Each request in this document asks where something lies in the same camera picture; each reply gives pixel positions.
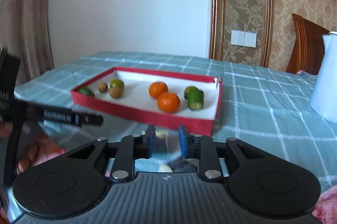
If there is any dark eggplant piece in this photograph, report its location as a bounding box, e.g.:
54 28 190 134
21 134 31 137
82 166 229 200
158 158 197 173
153 129 169 154

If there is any cut green cucumber piece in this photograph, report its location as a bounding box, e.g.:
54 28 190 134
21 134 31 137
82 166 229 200
187 89 204 110

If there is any green tomato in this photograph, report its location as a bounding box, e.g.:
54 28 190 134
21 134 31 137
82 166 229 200
110 78 125 90
184 86 198 100

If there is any large orange tangerine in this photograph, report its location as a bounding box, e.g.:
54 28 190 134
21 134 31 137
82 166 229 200
157 92 181 113

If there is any brown kiwi fruit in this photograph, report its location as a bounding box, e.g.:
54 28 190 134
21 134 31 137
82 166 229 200
98 82 108 93
108 86 123 99

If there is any small orange tangerine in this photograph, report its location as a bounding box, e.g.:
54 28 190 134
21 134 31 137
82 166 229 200
148 81 169 99

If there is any person's left hand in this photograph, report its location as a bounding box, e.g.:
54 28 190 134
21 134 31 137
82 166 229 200
0 121 68 176

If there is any red shallow cardboard box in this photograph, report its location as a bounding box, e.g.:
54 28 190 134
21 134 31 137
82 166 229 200
71 67 222 135

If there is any teal plaid bedsheet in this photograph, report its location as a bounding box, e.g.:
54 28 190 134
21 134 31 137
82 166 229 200
15 52 336 193

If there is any beige patterned curtain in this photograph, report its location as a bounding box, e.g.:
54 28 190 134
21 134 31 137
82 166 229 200
1 0 53 85

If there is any white electric kettle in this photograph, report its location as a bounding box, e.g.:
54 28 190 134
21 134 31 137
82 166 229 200
310 32 337 123

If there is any pink floral towel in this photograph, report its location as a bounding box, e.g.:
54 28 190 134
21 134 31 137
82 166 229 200
312 185 337 224

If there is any wooden headboard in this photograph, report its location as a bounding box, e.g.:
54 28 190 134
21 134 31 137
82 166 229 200
286 13 329 75

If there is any gold framed wallpaper panel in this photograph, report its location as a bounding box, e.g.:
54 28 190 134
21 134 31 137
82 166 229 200
208 0 273 67

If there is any white wall switch panel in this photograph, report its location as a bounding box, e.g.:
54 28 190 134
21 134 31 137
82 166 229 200
231 30 257 48

